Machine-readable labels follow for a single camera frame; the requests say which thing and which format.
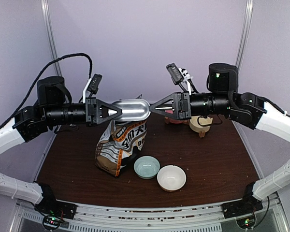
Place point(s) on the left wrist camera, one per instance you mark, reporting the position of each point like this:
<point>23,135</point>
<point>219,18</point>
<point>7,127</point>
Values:
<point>92,87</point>

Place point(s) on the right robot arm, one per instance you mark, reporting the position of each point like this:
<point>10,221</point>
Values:
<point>248,109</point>

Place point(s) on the teal ceramic bowl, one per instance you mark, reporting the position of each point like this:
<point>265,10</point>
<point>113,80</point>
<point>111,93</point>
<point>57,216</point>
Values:
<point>146,167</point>

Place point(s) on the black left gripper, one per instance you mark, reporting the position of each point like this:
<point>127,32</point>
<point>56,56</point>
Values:
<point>92,102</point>

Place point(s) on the pink pet bowl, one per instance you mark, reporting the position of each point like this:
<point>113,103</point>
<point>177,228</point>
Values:
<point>169,120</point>

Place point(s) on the cream pet bowl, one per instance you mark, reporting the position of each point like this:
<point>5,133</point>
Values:
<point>200,125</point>

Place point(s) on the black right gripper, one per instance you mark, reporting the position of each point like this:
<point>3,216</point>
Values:
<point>184,98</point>

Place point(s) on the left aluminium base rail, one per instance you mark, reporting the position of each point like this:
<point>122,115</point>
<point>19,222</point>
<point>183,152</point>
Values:
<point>44,155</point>

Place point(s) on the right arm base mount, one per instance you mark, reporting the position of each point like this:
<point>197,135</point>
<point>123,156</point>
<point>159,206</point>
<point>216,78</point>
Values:
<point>245,209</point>

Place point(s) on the front aluminium frame rail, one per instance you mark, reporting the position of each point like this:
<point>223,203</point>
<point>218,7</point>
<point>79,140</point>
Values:
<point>196,218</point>

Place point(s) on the metal food scoop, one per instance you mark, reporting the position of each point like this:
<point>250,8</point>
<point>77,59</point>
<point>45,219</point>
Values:
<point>132,109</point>

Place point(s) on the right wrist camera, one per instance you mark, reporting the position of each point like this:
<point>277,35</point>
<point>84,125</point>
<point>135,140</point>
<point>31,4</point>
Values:
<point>181,78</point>

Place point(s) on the left aluminium corner post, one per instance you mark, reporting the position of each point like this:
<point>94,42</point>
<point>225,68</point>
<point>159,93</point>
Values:
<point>48,26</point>

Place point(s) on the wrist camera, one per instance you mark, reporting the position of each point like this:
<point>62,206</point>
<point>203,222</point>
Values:
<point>92,87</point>
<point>181,78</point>

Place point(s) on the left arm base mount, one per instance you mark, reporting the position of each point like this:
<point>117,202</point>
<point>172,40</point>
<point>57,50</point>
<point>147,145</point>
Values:
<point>53,211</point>

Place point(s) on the aluminium corner post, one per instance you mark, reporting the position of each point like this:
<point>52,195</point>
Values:
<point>48,26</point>
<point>245,32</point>

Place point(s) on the dog food bag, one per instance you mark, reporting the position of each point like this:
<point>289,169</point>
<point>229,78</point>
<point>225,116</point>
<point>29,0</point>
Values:
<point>120,145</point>

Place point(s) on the white ceramic bowl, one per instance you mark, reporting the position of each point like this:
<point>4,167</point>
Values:
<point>171,178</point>

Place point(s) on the right aluminium corner post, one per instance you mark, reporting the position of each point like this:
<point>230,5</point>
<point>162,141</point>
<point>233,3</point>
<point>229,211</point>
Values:
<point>245,32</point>

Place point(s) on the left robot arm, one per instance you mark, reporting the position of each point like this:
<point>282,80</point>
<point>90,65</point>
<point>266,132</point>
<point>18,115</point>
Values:
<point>53,107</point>

